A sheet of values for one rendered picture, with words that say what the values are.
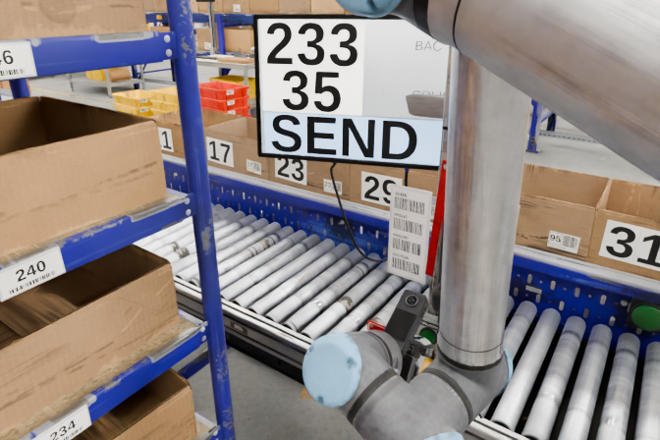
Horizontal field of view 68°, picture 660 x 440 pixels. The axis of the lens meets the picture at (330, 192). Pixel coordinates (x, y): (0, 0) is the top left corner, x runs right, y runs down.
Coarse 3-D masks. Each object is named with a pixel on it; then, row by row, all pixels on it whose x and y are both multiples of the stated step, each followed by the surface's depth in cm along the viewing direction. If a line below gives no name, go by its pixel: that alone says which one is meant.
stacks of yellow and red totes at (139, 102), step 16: (128, 96) 682; (144, 96) 687; (160, 96) 610; (176, 96) 588; (208, 96) 566; (224, 96) 552; (240, 96) 571; (128, 112) 650; (144, 112) 642; (160, 112) 616; (224, 112) 556; (240, 112) 577
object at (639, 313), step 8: (632, 312) 127; (640, 312) 125; (648, 312) 124; (656, 312) 123; (632, 320) 127; (640, 320) 126; (648, 320) 125; (656, 320) 124; (648, 328) 125; (656, 328) 124
